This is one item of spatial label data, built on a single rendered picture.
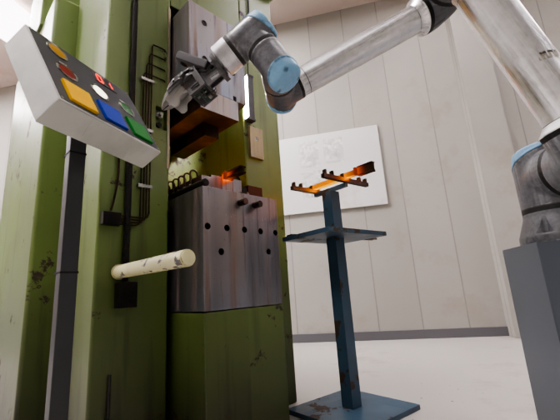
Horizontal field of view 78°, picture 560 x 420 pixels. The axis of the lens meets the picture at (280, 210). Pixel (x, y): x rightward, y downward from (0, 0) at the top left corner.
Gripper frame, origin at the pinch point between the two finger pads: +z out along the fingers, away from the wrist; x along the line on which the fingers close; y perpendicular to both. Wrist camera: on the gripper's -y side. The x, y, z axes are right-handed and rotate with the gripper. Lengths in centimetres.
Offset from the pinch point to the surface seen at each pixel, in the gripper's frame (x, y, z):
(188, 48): 31, -45, -12
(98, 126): -15.0, 6.2, 12.8
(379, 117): 287, -76, -110
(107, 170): 14.7, -9.7, 35.0
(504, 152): 284, 32, -171
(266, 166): 86, -9, -3
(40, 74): -26.9, -3.8, 13.0
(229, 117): 49, -20, -7
